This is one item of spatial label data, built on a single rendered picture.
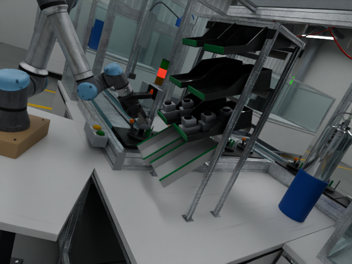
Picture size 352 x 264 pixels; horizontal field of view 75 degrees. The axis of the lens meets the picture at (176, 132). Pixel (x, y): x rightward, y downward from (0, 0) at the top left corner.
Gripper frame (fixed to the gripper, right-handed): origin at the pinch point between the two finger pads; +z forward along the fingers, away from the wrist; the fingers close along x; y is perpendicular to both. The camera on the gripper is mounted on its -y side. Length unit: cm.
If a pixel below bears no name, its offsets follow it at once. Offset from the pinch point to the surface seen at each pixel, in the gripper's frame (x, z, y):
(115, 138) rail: 1.6, -2.3, 19.1
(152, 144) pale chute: 21.5, -0.5, 6.7
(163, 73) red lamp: -16.6, -9.7, -25.6
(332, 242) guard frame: 87, 49, -31
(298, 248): 79, 53, -20
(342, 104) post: 44, 44, -107
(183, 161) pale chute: 42.3, -1.1, 1.8
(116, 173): 19.7, 2.5, 28.3
